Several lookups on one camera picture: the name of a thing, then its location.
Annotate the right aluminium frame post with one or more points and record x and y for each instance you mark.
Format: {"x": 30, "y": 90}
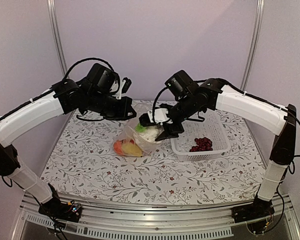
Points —
{"x": 260, "y": 5}

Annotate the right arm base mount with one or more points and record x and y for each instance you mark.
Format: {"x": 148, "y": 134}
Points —
{"x": 258, "y": 215}

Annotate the white toy cauliflower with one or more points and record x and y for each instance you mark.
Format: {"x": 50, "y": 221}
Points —
{"x": 148, "y": 133}

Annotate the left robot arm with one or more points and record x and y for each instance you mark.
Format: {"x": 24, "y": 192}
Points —
{"x": 101, "y": 91}

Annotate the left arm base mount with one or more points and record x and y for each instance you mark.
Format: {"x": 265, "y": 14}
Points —
{"x": 56, "y": 209}

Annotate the orange toy pumpkin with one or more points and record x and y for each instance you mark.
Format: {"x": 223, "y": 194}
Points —
{"x": 117, "y": 147}

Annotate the front aluminium rail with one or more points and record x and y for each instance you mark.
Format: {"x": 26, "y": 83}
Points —
{"x": 110, "y": 220}

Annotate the white plastic basket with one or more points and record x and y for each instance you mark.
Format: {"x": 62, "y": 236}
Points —
{"x": 209, "y": 127}

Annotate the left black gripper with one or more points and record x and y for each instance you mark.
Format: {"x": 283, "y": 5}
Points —
{"x": 123, "y": 113}

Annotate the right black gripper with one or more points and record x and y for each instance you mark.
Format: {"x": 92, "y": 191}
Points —
{"x": 173, "y": 130}

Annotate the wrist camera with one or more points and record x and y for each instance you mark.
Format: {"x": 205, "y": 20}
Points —
{"x": 159, "y": 116}
{"x": 123, "y": 86}

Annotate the left aluminium frame post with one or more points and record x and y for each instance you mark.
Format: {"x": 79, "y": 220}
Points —
{"x": 51, "y": 7}

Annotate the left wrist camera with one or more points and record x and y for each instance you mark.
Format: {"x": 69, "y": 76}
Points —
{"x": 123, "y": 86}

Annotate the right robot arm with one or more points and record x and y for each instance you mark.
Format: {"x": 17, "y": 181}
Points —
{"x": 218, "y": 94}

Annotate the clear zip top bag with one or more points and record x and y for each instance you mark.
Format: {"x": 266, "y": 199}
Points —
{"x": 136, "y": 140}

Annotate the dark red toy grapes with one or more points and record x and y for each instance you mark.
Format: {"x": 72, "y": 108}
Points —
{"x": 202, "y": 145}

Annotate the aluminium frame post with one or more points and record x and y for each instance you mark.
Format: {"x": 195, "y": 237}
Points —
{"x": 260, "y": 5}
{"x": 51, "y": 7}

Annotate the floral table mat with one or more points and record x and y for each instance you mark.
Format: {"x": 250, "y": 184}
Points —
{"x": 84, "y": 163}

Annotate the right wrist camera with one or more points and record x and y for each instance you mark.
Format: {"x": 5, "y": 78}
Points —
{"x": 159, "y": 116}

